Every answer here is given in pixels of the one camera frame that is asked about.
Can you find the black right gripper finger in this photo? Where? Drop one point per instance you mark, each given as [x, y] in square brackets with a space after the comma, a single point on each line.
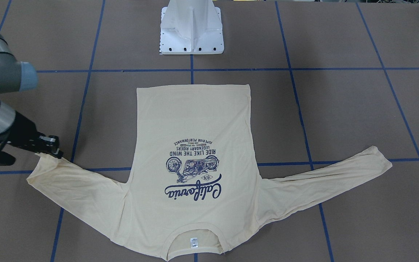
[56, 153]

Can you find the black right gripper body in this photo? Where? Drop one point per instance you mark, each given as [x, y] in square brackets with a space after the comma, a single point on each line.
[23, 133]

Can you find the beige long-sleeve printed shirt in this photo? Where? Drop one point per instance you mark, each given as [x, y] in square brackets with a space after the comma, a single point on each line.
[194, 185]

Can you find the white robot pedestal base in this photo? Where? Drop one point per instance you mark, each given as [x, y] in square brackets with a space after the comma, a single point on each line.
[191, 27]

